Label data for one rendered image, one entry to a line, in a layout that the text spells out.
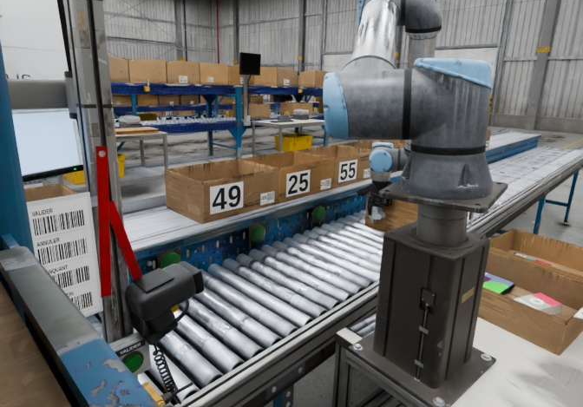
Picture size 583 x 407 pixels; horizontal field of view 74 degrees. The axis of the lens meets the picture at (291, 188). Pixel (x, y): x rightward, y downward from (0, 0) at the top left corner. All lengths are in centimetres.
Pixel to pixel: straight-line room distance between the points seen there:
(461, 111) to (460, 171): 12
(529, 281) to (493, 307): 28
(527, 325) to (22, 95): 124
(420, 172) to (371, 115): 15
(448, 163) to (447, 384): 50
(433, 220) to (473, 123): 22
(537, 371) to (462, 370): 19
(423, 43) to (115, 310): 118
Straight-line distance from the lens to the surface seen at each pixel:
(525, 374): 116
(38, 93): 71
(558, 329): 124
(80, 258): 66
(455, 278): 88
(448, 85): 82
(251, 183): 160
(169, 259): 138
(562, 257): 183
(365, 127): 83
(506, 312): 128
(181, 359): 108
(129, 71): 624
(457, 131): 82
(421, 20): 140
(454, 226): 90
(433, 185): 83
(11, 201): 19
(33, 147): 72
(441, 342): 94
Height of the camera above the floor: 140
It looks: 15 degrees down
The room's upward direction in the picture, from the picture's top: 1 degrees clockwise
